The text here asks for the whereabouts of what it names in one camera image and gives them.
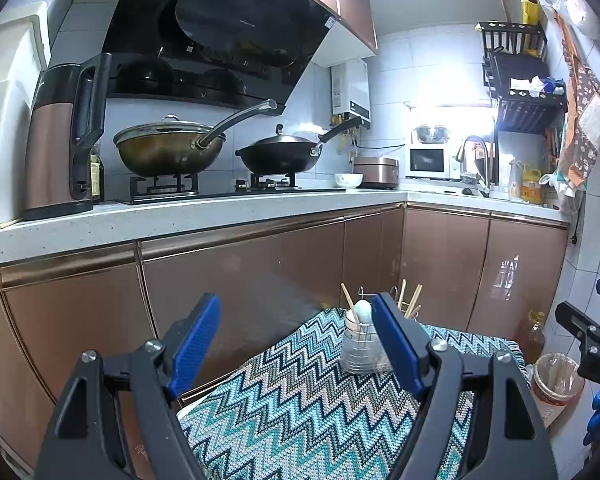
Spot black gas stove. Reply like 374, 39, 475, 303
115, 172, 333, 206

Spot dark sauce bottle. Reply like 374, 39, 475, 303
90, 142, 105, 204

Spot clear spray bottle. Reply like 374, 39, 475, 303
509, 159, 523, 202

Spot zigzag patterned cloth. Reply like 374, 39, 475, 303
177, 306, 531, 480

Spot stacked steel bowls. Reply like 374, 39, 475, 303
412, 124, 452, 146

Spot dark kitchen faucet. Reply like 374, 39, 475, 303
455, 135, 492, 196

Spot white water heater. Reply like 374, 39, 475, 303
330, 57, 371, 126

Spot black power cable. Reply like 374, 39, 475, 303
352, 137, 406, 151

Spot brown rice cooker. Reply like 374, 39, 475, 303
354, 156, 400, 191

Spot floral hanging apron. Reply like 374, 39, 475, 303
555, 10, 600, 191

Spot white microwave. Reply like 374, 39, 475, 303
405, 146, 460, 181

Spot brown and black kettle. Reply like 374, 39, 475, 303
22, 52, 112, 222

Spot bronze wok with glass lid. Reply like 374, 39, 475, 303
113, 99, 278, 178

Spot white appliance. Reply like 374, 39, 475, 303
0, 0, 51, 233

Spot lined trash bin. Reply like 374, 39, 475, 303
532, 352, 587, 423

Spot brown wall cabinet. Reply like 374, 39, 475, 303
305, 0, 378, 56

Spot person's right hand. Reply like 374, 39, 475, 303
582, 388, 600, 447

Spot black glass range hood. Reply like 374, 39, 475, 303
100, 0, 338, 116

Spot black tiered wall rack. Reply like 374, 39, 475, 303
477, 21, 568, 136

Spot cooking oil bottle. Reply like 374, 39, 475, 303
512, 310, 548, 366

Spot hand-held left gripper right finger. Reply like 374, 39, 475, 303
371, 292, 560, 480

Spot black wok with lid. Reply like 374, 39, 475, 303
235, 117, 366, 175

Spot brown base cabinet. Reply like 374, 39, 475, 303
0, 202, 571, 471

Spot white rag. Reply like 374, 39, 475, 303
509, 76, 543, 96

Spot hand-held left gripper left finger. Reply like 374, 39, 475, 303
34, 292, 222, 480

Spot crumpled plastic bag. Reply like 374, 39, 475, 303
539, 170, 581, 211

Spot yellow tube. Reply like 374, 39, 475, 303
522, 0, 543, 56

